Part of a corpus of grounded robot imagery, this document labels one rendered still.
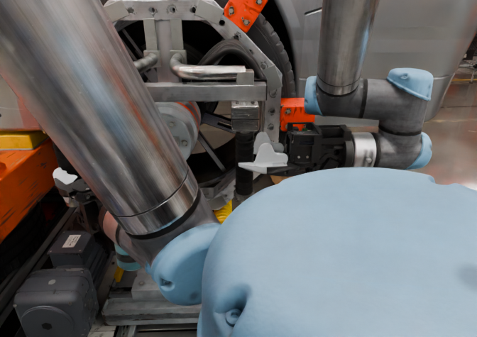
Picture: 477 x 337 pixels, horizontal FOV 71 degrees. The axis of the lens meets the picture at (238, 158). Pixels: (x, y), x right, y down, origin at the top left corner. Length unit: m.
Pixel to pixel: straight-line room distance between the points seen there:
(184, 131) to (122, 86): 0.47
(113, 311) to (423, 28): 1.33
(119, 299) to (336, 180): 1.23
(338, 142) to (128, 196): 0.47
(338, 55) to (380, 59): 0.58
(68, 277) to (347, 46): 0.94
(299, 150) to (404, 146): 0.19
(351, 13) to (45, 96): 0.39
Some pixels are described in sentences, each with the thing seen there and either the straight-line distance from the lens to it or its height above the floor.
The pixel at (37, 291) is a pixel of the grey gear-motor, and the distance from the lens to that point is 1.11.
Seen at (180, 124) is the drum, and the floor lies 0.89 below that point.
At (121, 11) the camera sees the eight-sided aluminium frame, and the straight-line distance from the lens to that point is 0.82.
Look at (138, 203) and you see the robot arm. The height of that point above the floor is 0.98.
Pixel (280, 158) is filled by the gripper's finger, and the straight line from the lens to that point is 0.63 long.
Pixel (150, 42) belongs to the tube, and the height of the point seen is 1.03.
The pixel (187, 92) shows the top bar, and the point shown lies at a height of 0.97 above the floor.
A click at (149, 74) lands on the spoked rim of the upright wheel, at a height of 0.94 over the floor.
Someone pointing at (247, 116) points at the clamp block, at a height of 0.93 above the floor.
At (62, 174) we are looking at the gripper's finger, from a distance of 0.68.
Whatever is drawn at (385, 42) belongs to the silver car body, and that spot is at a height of 1.01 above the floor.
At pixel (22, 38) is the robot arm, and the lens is 0.22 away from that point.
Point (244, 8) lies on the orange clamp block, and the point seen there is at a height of 1.10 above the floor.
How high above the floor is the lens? 1.12
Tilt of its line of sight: 25 degrees down
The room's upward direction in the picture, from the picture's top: straight up
